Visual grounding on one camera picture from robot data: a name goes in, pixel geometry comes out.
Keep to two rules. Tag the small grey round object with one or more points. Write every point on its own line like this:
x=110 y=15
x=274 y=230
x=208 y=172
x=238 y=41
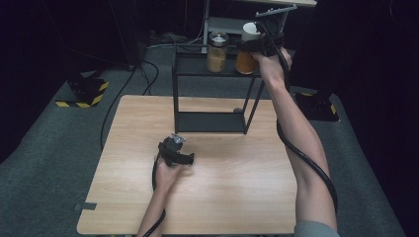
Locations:
x=237 y=110

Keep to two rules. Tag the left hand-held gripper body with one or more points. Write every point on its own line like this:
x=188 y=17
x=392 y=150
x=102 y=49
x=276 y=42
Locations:
x=170 y=149

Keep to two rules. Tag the glass jar with silver lid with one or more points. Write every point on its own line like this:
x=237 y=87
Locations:
x=217 y=54

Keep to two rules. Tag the grey tape strip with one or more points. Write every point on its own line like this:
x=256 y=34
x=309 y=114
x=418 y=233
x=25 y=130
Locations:
x=85 y=206

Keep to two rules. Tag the orange jar with white lid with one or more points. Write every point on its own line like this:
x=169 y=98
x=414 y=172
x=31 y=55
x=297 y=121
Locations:
x=245 y=64

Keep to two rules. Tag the black metal shelf rack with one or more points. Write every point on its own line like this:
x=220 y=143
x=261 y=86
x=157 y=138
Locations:
x=207 y=121

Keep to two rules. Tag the person's grey sleeve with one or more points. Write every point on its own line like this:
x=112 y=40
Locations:
x=316 y=230

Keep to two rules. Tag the yellow black striped stand base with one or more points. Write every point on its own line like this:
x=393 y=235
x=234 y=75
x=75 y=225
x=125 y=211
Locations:
x=86 y=94
x=321 y=110

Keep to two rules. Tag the white metal desk frame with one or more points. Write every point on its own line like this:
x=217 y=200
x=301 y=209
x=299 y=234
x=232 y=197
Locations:
x=224 y=23

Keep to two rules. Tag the person's left hand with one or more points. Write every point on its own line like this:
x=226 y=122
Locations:
x=166 y=176

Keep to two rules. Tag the person's right hand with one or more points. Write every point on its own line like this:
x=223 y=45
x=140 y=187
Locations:
x=271 y=69

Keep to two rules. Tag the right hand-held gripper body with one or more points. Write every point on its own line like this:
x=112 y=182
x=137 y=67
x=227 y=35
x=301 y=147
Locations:
x=271 y=33

